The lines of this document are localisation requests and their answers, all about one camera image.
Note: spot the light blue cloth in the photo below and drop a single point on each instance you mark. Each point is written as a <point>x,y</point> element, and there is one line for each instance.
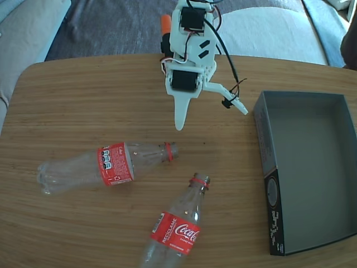
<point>329,30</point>

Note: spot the person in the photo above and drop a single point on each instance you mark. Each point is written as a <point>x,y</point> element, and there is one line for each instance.
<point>350,50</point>

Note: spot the flat white camera plate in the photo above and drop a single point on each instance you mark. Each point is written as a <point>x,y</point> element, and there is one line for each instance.
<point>217,88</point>

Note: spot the clear bottle red label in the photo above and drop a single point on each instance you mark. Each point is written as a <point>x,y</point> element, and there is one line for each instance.
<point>175,231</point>
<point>115,164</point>

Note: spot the grey rug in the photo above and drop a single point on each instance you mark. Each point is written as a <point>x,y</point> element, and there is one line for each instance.
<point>117,28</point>

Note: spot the grey cardboard box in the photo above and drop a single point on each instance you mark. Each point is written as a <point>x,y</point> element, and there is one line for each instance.
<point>312,167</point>

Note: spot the white sofa cushion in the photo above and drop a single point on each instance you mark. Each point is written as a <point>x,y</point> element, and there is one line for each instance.
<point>265,33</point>
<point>25,42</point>

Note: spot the orange and black clamp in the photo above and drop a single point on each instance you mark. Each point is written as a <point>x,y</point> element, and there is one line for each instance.
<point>166,23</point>

